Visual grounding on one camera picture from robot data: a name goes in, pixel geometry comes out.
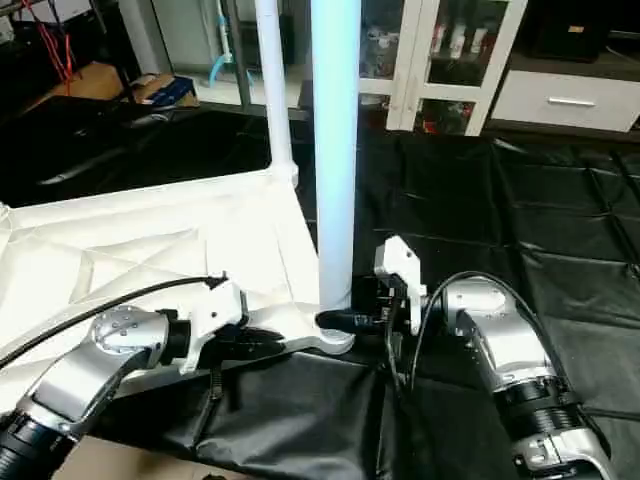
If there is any brown cardboard box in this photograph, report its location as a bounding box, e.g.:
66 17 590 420
125 72 171 106

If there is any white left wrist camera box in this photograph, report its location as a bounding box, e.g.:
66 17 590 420
178 278 249 376

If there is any white plastic table top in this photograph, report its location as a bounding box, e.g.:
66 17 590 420
0 165 357 396

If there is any white drawer unit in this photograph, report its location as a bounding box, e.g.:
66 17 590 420
490 70 640 133

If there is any white glass-door cabinet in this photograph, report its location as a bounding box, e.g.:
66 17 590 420
358 0 528 136

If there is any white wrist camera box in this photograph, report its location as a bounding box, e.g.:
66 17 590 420
178 278 249 376
373 236 427 336

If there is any red cable bundle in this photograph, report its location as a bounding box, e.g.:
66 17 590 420
20 0 79 81

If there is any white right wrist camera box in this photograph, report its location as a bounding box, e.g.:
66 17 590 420
373 236 427 336

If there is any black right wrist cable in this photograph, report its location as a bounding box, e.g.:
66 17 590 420
385 270 546 393

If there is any black work mat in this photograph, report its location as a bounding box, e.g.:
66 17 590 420
0 100 640 480

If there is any light blue hooked pole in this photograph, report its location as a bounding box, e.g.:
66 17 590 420
205 0 251 89

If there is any blue plastic bag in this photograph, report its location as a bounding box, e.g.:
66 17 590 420
150 78 199 109

